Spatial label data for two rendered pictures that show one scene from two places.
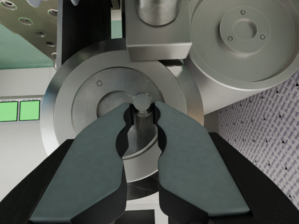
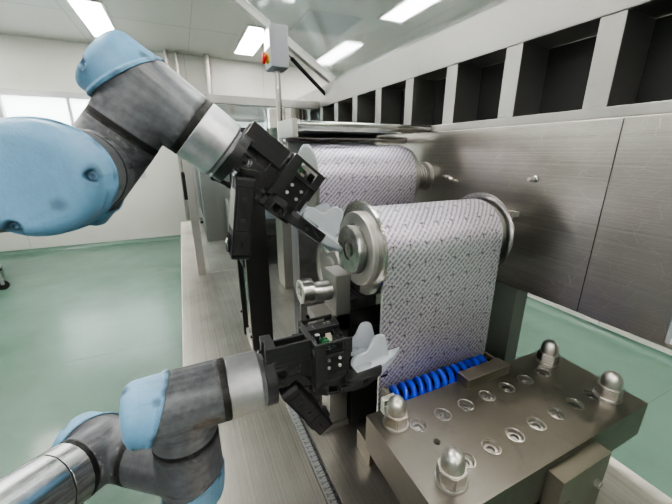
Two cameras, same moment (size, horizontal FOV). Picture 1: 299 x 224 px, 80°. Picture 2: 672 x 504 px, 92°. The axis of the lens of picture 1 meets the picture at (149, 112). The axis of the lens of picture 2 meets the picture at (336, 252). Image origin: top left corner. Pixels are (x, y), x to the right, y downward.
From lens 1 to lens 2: 0.47 m
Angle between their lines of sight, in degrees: 64
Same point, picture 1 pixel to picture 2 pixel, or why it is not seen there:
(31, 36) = (578, 423)
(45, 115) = (383, 262)
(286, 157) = (338, 199)
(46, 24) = (520, 404)
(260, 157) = (359, 195)
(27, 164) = not seen: outside the picture
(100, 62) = (358, 280)
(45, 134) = (383, 250)
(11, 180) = not seen: outside the picture
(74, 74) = (366, 278)
